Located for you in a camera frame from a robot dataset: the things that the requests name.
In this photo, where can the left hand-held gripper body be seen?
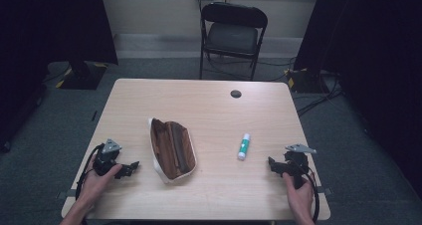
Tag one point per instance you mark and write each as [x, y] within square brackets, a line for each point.
[106, 153]

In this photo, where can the grey table bracket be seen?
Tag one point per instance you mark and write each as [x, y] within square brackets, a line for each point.
[325, 190]

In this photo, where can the white pencil case brown lining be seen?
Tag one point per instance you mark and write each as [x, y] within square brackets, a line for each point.
[172, 148]

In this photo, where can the small dark floor object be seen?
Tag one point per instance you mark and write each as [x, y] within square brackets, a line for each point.
[94, 115]

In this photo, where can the person's right hand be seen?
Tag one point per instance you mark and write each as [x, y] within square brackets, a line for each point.
[300, 198]

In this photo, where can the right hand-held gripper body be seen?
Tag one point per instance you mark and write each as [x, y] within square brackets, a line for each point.
[296, 160]

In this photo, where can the black folding chair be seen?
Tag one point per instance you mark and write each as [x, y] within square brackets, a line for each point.
[232, 36]

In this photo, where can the black stand base yellow tape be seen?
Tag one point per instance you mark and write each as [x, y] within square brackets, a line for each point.
[307, 80]
[83, 77]

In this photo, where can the white green glue stick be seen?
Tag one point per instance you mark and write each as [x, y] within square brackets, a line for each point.
[244, 147]

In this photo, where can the person's left hand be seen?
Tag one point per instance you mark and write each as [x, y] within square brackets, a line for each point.
[97, 185]

